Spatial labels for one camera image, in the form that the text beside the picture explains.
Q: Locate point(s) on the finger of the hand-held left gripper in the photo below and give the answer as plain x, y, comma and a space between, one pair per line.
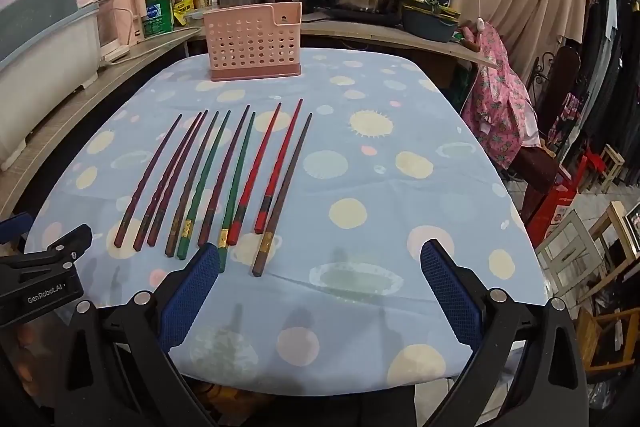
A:
67, 241
15, 224

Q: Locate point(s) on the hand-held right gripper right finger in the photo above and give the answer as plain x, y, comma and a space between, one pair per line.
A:
450, 294

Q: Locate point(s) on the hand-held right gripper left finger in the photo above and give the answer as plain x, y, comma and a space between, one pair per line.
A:
192, 292

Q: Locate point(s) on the dark maroon chopstick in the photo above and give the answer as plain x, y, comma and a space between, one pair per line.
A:
131, 217
214, 207
164, 217
151, 217

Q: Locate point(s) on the green chopstick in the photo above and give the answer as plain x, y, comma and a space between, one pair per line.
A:
232, 199
198, 207

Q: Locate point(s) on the red chopstick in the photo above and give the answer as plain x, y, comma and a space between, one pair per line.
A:
252, 187
277, 177

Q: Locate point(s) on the pink perforated utensil holder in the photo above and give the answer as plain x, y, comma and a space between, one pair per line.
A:
252, 73

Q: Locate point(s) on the red plastic stool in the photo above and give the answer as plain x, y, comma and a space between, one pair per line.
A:
555, 202

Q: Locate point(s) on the white plastic tub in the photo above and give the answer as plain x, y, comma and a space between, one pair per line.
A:
35, 72

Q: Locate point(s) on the blue planet print tablecloth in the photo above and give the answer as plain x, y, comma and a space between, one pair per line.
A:
350, 167

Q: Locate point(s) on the low wooden stool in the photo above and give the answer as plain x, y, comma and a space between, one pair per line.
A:
607, 342

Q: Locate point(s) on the pink floral garment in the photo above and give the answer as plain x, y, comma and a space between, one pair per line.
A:
495, 107

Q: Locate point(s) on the small wooden stool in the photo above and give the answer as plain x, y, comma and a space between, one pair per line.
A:
611, 167

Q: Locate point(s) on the pink white kitchen appliance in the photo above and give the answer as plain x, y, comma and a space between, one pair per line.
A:
120, 22

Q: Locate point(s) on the dark metal chair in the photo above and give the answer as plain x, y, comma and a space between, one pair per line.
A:
562, 92

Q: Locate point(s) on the green box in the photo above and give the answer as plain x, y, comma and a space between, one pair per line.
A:
159, 17

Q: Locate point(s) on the yellow packet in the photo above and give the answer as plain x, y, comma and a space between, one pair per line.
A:
182, 9

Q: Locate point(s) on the blue basin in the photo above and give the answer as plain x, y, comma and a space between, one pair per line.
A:
427, 29

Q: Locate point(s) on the hanging dark clothes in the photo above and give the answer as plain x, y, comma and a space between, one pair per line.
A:
617, 57

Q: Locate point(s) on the black induction cooker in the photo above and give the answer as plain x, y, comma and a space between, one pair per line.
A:
360, 17

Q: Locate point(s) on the white frame chair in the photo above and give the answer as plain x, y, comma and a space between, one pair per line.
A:
570, 252

